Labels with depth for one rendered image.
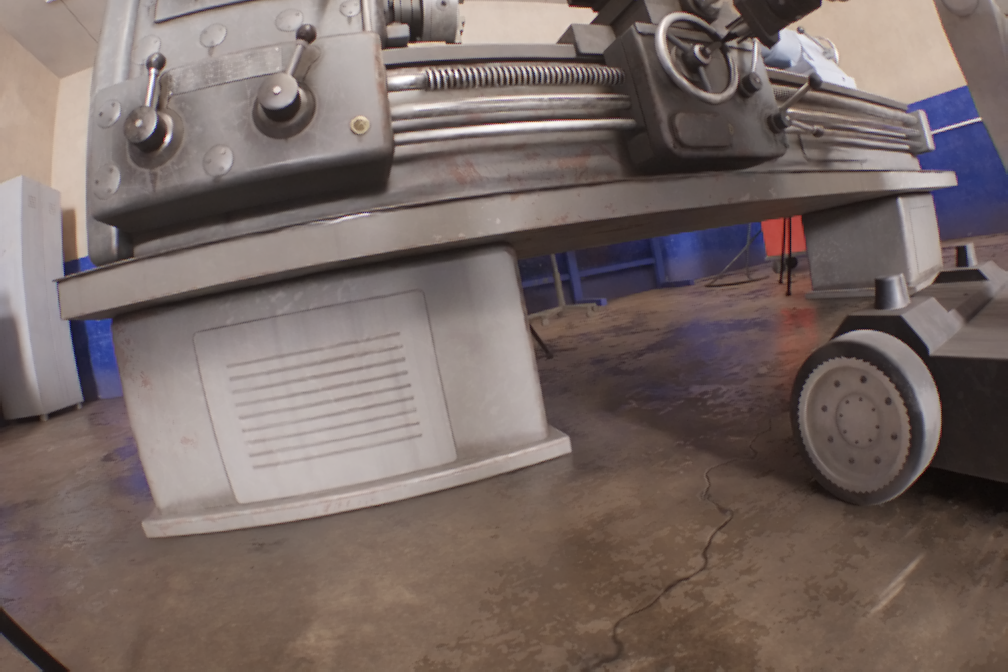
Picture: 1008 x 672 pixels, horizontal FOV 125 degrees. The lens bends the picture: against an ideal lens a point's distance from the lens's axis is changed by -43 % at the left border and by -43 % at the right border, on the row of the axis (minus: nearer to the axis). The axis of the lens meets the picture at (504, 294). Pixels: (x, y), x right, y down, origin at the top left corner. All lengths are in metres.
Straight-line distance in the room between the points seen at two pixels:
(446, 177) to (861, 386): 0.75
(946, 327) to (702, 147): 0.58
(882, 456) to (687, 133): 0.66
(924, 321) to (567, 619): 0.49
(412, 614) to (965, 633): 0.52
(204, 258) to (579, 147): 0.74
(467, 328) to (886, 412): 0.63
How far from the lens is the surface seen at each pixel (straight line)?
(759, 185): 1.05
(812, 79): 1.18
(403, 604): 0.55
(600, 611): 0.48
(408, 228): 0.68
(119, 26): 1.17
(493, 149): 0.93
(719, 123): 1.00
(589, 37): 1.10
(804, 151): 1.55
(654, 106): 0.94
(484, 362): 0.80
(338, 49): 0.79
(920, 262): 2.17
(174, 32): 1.07
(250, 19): 1.02
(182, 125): 0.79
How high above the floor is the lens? 0.32
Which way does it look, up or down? 1 degrees down
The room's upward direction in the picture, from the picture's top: 11 degrees counter-clockwise
